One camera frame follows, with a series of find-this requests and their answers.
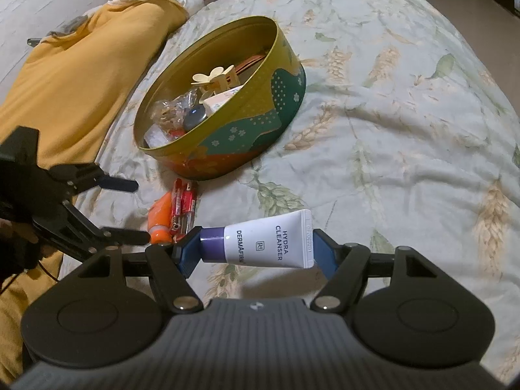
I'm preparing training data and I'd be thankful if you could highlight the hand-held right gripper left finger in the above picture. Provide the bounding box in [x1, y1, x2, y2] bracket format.
[53, 227, 206, 314]

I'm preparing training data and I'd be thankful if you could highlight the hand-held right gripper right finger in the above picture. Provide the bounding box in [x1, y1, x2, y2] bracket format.
[311, 228, 464, 314]

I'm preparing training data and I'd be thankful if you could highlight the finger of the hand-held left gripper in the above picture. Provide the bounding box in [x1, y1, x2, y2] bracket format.
[36, 202, 150, 261]
[49, 162, 139, 193]

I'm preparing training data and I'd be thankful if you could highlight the red lip gloss tube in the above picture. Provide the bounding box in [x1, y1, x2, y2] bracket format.
[170, 178, 198, 238]

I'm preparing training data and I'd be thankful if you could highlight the white purple cream tube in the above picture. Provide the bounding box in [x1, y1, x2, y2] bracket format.
[200, 209, 315, 269]

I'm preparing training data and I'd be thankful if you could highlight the clear plastic packet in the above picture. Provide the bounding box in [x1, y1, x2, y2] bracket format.
[144, 124, 175, 149]

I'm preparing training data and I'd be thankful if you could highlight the black round compact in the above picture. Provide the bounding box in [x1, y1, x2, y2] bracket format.
[183, 106, 208, 128]

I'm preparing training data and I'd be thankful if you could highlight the pink tissue packet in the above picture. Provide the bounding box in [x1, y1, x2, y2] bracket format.
[202, 87, 244, 116]

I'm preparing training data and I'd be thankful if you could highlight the round decorated metal tin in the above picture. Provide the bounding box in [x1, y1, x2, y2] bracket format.
[133, 15, 307, 181]

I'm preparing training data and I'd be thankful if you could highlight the cream flower hair clip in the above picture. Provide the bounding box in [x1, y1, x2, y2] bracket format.
[191, 65, 240, 92]

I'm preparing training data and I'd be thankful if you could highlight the orange stick sachet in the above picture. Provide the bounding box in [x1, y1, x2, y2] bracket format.
[233, 53, 269, 76]

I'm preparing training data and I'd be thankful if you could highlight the person's left hand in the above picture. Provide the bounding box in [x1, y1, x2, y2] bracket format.
[0, 218, 41, 271]

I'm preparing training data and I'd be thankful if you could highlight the yellow blanket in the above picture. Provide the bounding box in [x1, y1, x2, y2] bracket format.
[0, 0, 189, 378]

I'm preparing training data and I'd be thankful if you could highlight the grey cloth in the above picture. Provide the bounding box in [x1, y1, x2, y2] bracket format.
[46, 15, 92, 37]

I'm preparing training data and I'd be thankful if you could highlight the black cable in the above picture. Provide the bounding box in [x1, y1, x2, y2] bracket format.
[0, 266, 59, 293]

